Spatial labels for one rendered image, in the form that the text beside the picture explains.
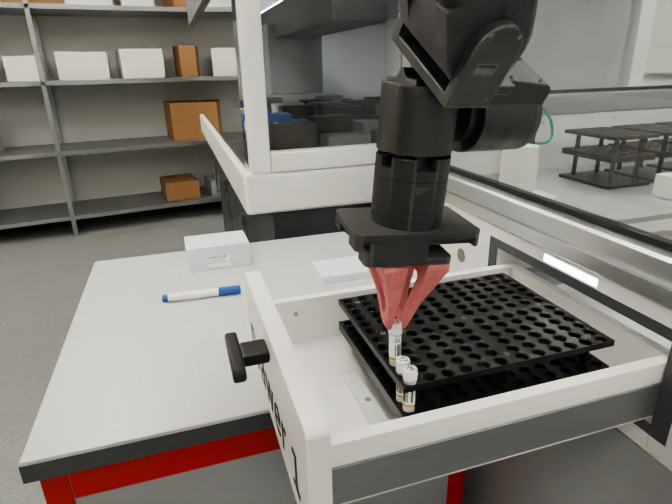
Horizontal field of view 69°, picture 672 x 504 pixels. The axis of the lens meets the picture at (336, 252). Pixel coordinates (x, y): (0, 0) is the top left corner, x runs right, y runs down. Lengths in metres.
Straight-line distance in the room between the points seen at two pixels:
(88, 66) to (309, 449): 3.89
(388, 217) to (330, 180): 0.91
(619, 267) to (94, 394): 0.63
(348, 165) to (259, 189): 0.24
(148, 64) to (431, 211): 3.81
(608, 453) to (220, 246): 0.75
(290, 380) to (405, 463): 0.11
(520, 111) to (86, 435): 0.57
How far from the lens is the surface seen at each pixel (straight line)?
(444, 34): 0.31
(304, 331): 0.61
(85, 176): 4.58
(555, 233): 0.61
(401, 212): 0.37
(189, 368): 0.74
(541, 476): 0.75
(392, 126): 0.36
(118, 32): 4.52
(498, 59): 0.33
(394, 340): 0.44
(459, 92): 0.33
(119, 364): 0.78
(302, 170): 1.27
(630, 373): 0.52
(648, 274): 0.54
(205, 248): 1.03
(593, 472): 0.66
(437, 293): 0.59
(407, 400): 0.44
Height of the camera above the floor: 1.15
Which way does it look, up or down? 21 degrees down
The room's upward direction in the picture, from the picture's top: 1 degrees counter-clockwise
